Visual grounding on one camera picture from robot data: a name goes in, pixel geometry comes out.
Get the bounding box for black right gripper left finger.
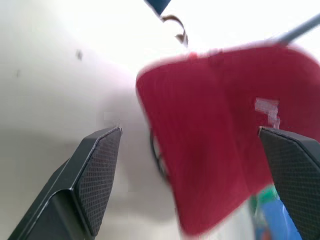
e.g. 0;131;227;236
0;126;123;240

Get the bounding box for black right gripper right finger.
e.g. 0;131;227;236
258;126;320;240

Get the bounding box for red baseball cap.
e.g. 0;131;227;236
135;43;320;237

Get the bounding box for blue and green object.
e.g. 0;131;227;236
249;186;302;240

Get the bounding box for grey metal rod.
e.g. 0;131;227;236
276;12;320;46

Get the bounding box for dark blue object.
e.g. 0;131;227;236
143;0;173;15

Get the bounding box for brown curled strap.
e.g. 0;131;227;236
160;14;189;47

